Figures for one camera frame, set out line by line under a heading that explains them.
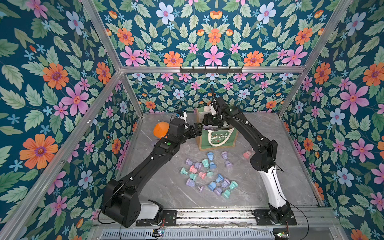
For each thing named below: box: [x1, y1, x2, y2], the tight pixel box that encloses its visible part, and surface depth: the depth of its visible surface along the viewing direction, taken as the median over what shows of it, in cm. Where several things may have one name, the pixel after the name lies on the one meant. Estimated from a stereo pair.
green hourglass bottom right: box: [222, 180, 239, 199], surface depth 83 cm
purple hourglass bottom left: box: [186, 178, 196, 187], surface depth 84 cm
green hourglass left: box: [180, 167, 189, 176], surface depth 89 cm
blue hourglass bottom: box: [208, 181, 217, 192], surface depth 84 cm
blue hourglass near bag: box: [207, 152, 214, 161], surface depth 96 cm
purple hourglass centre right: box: [225, 161, 234, 169], surface depth 92 cm
